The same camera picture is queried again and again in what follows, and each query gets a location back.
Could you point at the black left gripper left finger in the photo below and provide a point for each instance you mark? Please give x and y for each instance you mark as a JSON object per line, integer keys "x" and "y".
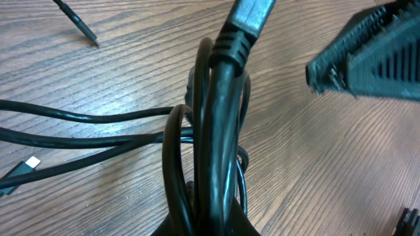
{"x": 166, "y": 228}

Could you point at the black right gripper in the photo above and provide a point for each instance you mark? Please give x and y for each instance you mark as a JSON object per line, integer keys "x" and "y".
{"x": 408, "y": 223}

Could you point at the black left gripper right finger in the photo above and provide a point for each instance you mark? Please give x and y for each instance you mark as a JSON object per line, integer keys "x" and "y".
{"x": 239, "y": 223}

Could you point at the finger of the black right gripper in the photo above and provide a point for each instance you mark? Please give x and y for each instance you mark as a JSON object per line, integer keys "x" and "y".
{"x": 388, "y": 65}
{"x": 328, "y": 71}

